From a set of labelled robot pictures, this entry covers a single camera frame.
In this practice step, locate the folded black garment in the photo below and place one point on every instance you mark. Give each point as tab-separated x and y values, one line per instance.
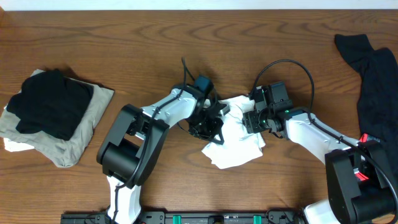
52	103

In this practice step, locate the white printed t-shirt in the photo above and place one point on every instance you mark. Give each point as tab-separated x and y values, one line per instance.
239	146

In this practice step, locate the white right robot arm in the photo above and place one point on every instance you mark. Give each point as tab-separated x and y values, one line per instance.
360	184

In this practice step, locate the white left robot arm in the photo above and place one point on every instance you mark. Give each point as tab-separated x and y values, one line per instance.
132	146

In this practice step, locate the black garment at right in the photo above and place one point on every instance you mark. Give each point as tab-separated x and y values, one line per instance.
377	104

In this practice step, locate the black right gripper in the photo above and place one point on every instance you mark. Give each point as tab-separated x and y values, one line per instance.
252	121

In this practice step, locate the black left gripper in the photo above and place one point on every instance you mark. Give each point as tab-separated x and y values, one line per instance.
210	125

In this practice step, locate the folded white garment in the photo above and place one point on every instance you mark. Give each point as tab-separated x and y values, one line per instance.
14	141

